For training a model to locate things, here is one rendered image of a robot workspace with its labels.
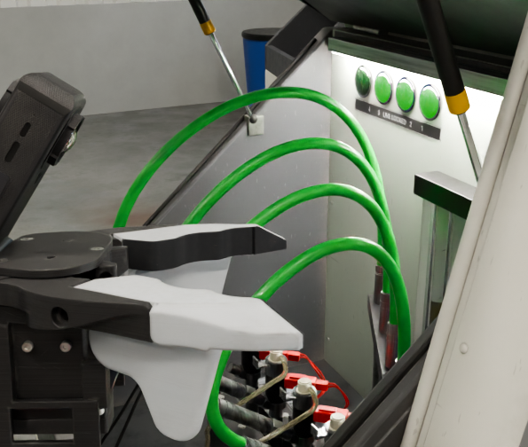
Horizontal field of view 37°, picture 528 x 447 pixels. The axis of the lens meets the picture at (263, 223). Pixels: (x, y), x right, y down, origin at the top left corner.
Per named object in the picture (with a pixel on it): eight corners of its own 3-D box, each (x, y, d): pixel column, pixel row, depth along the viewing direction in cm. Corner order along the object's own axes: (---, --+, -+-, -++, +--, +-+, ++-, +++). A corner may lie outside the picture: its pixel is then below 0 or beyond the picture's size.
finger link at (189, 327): (303, 456, 30) (127, 396, 35) (304, 306, 29) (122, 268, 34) (256, 492, 28) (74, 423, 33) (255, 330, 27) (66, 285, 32)
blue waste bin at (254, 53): (232, 113, 756) (230, 29, 729) (287, 106, 781) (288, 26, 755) (260, 125, 705) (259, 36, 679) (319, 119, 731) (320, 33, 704)
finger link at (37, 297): (205, 325, 32) (60, 290, 37) (204, 284, 32) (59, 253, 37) (122, 362, 29) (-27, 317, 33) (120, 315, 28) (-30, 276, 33)
